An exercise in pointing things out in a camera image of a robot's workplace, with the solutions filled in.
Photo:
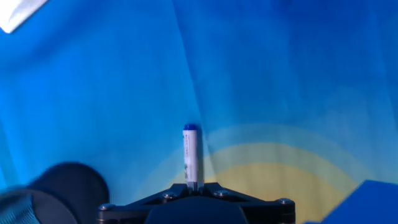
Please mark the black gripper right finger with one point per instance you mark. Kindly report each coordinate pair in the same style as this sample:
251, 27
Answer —
267, 211

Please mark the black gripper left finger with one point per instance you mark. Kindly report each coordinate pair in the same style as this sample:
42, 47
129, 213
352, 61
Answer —
130, 211

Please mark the white pen with blue cap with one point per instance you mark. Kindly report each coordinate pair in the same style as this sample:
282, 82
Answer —
191, 155

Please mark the dark blue cup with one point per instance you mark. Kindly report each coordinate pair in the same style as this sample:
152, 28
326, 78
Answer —
71, 186

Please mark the blue mountain print cloth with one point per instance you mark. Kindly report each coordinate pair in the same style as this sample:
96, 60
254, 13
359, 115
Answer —
280, 77

